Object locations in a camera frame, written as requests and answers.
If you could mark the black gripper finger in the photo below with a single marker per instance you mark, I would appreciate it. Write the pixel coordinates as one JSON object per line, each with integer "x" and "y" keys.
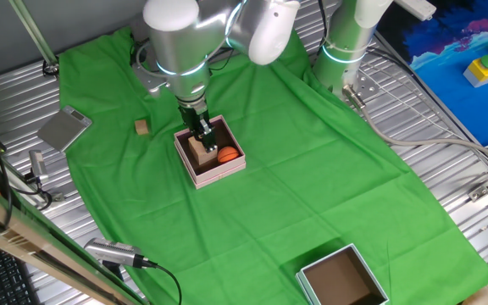
{"x": 195, "y": 133}
{"x": 210, "y": 137}

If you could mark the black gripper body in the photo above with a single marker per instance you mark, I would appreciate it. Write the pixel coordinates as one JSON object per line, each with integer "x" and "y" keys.
{"x": 195, "y": 118}

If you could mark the large wooden block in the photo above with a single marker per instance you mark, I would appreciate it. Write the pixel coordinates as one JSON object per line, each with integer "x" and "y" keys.
{"x": 199, "y": 154}

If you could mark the orange mini basketball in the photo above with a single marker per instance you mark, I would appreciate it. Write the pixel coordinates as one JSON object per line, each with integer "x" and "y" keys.
{"x": 228, "y": 154}

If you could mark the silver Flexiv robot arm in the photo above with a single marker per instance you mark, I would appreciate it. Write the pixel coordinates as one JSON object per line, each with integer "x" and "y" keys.
{"x": 176, "y": 55}

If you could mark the pink gift box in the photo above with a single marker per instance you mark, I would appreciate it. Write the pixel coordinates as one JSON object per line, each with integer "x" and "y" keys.
{"x": 208, "y": 168}

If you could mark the teal gift box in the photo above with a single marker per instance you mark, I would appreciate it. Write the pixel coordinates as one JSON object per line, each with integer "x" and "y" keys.
{"x": 341, "y": 284}

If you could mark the yellow box green button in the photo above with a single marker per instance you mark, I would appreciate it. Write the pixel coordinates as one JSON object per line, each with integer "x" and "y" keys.
{"x": 479, "y": 74}

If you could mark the small wooden cube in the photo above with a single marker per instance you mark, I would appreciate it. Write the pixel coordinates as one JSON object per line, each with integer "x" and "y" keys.
{"x": 142, "y": 127}

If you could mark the green cloth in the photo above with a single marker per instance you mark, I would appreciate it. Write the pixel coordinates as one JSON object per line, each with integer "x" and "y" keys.
{"x": 269, "y": 190}

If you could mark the grey cushion pad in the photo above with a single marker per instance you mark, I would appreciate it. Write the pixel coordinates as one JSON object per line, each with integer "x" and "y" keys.
{"x": 139, "y": 33}

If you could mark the silver digital kitchen scale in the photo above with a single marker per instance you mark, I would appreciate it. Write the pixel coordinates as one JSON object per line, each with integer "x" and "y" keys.
{"x": 62, "y": 129}

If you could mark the green aluminium strut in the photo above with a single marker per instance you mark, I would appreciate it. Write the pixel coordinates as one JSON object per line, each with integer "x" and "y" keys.
{"x": 32, "y": 29}

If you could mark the white power strip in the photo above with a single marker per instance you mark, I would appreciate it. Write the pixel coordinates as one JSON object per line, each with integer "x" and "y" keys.
{"x": 417, "y": 8}

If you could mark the blue painted mat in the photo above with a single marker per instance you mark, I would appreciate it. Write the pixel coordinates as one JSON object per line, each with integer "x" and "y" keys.
{"x": 460, "y": 110}

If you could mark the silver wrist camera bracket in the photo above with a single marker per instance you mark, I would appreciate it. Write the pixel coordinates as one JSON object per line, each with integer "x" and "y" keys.
{"x": 148, "y": 80}

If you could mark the silver camera with black mount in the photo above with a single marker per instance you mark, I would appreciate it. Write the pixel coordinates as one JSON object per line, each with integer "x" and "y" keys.
{"x": 112, "y": 252}

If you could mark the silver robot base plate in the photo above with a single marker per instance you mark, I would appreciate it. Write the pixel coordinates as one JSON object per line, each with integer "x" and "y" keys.
{"x": 369, "y": 89}

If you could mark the brown desk edge rail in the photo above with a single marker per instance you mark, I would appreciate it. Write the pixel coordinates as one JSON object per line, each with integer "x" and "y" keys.
{"x": 36, "y": 250}

